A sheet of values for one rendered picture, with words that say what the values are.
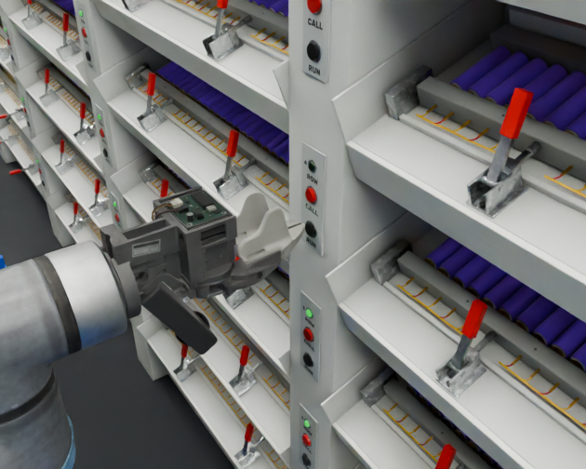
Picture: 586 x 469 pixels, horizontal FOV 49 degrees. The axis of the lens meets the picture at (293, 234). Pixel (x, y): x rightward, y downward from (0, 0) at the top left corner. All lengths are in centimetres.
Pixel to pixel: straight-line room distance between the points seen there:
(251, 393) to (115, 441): 51
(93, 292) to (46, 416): 12
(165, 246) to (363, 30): 26
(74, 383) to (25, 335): 117
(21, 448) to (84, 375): 112
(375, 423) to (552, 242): 43
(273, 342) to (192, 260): 39
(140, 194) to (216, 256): 72
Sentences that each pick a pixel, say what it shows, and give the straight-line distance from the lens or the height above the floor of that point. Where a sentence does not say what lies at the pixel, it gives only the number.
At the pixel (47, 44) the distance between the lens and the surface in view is 164.
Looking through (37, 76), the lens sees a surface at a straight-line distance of 198.
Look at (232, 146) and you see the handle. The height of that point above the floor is 81.
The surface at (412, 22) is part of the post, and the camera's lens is 63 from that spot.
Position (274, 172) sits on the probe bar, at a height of 78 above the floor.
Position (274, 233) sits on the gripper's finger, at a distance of 65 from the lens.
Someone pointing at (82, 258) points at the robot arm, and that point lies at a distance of 58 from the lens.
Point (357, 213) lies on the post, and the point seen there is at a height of 84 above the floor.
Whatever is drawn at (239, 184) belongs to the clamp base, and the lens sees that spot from 91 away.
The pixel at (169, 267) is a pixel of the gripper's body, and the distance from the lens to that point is 62.
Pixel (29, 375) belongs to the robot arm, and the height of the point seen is 80.
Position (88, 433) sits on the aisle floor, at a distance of 161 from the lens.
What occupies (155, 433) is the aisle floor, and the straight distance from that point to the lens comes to 157.
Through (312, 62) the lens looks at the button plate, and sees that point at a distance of 63.
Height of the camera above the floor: 119
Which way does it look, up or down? 34 degrees down
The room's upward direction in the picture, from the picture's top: straight up
